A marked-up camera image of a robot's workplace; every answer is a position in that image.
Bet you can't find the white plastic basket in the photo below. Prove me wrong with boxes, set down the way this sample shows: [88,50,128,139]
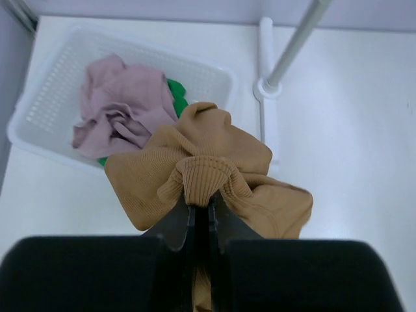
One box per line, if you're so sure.
[7,23,238,177]

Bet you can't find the mauve tank top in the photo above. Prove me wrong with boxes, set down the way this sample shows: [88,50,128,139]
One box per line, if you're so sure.
[71,55,178,160]

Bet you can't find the green tank top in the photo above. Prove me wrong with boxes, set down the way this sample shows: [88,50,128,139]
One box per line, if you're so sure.
[84,75,188,160]

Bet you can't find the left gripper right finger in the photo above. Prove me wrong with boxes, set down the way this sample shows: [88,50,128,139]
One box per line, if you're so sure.
[207,194,403,311]

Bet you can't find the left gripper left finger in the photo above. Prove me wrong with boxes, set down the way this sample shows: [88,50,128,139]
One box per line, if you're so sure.
[1,198,196,311]

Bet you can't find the metal clothes rack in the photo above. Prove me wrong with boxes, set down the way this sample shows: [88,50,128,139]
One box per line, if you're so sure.
[253,0,332,167]

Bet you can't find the brown tank top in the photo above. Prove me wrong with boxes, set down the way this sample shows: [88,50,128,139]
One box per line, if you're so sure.
[105,103,313,311]

